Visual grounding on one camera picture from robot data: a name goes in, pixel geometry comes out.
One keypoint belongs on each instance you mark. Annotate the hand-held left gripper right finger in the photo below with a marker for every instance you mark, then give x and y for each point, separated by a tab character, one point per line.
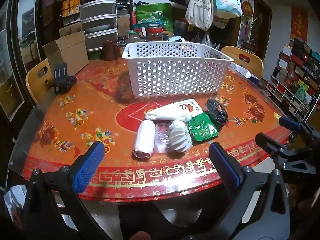
224	165

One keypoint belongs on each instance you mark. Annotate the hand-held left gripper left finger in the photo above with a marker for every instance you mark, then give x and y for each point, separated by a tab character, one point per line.
88	167

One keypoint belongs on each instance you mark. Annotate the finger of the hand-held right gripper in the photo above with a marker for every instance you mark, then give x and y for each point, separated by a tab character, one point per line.
288	123
267	143

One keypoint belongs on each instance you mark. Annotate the green foil packet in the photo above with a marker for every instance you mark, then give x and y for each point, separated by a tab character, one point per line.
202	128

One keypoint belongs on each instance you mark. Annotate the white ribbed soft ball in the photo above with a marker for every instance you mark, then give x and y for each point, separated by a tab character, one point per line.
180	137

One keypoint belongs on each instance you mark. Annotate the black patterned soft packet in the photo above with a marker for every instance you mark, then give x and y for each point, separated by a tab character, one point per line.
217	111

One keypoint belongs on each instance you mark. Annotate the pale pink soft roll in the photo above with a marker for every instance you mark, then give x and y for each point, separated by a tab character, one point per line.
144	140

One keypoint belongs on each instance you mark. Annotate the clear plastic packet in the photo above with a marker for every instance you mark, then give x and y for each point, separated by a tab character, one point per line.
162	137

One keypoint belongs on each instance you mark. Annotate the white packet with cartoon print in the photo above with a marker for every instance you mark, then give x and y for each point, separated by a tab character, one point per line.
172	111

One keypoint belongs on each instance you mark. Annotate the white perforated plastic basket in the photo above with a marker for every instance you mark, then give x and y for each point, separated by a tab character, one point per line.
175	72

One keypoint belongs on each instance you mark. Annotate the person's left hand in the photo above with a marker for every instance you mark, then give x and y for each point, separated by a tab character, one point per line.
140	236

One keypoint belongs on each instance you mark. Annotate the shelf of boxed goods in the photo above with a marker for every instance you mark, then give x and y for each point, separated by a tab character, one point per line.
297	80

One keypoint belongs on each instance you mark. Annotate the white paper box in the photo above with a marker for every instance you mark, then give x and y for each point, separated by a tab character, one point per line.
242	70

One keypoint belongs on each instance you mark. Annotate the white plastic bag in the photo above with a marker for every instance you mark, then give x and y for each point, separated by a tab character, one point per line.
15	200

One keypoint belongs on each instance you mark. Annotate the black clamp tool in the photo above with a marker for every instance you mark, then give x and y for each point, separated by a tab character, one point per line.
62	80

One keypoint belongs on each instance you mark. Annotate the open cardboard box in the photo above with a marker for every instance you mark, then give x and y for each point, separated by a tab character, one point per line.
66	52

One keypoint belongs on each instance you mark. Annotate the brown jug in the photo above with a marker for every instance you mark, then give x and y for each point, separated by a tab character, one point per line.
110	51

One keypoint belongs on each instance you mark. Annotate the blue printed paper bag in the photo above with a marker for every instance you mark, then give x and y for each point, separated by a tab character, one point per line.
227	1

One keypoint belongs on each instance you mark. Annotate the white tote bag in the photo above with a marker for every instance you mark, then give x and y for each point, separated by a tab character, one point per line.
200	7

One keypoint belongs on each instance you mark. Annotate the closed cardboard box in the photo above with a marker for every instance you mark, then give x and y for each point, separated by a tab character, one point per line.
124	25

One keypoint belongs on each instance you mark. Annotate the grey plastic drawer tower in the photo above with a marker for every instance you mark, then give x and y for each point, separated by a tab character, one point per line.
98	17

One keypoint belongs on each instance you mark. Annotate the glass jar with red lid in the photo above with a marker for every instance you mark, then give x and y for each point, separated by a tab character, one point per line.
154	32

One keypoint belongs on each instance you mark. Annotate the green shopping bag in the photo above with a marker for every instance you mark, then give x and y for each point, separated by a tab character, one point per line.
155	15

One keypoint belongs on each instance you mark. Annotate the red wall poster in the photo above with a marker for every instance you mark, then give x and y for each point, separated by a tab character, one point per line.
299	23

